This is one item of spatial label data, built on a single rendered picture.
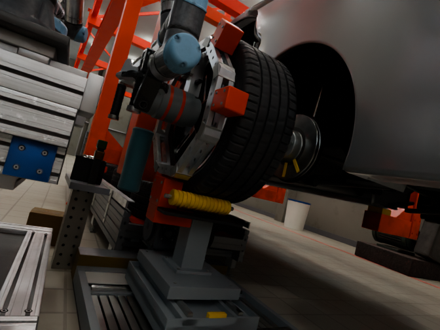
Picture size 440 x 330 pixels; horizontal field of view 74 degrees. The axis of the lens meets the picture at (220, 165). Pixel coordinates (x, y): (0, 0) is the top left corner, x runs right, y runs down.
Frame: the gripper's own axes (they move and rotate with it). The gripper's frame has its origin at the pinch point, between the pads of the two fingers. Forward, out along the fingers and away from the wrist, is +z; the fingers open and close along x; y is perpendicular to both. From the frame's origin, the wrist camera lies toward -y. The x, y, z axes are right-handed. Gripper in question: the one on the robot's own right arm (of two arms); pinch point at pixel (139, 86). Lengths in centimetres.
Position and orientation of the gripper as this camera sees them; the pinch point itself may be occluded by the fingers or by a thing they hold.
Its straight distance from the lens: 98.1
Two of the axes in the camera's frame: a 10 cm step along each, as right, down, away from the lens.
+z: -5.0, -0.7, 8.6
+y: 2.4, -9.7, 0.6
